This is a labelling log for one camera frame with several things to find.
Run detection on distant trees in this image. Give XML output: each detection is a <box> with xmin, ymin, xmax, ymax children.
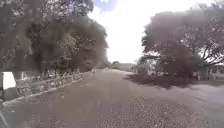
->
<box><xmin>108</xmin><ymin>60</ymin><xmax>136</xmax><ymax>72</ymax></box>

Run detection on grey asphalt road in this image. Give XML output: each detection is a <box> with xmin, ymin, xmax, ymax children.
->
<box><xmin>0</xmin><ymin>68</ymin><xmax>224</xmax><ymax>128</ymax></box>

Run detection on row of dark trees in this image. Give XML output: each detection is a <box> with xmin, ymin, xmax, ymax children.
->
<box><xmin>0</xmin><ymin>0</ymin><xmax>111</xmax><ymax>79</ymax></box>

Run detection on large spreading tree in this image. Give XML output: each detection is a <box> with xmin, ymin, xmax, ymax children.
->
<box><xmin>134</xmin><ymin>1</ymin><xmax>224</xmax><ymax>81</ymax></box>

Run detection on pale kerb strip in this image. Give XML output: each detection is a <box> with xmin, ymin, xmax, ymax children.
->
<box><xmin>1</xmin><ymin>77</ymin><xmax>86</xmax><ymax>107</ymax></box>

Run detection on low stone wall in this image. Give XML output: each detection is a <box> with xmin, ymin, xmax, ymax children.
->
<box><xmin>0</xmin><ymin>71</ymin><xmax>91</xmax><ymax>101</ymax></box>

